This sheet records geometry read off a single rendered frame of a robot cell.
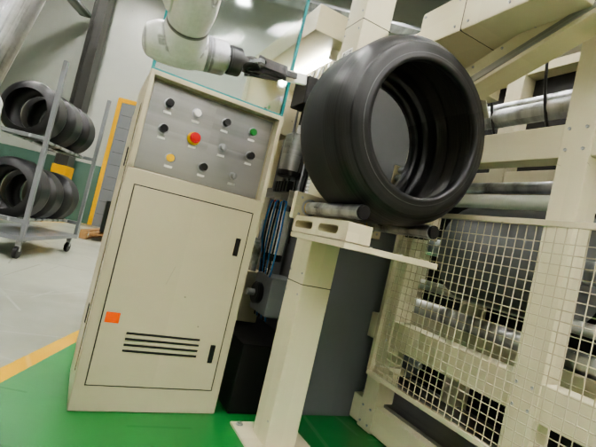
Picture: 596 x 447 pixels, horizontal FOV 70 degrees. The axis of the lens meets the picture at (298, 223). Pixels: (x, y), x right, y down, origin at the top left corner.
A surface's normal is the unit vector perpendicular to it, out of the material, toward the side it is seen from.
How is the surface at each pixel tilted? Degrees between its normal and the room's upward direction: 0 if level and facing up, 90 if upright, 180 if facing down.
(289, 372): 90
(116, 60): 90
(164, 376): 90
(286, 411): 90
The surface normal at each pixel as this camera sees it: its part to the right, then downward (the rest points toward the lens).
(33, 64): 0.05, -0.03
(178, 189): 0.44, 0.07
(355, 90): -0.32, -0.21
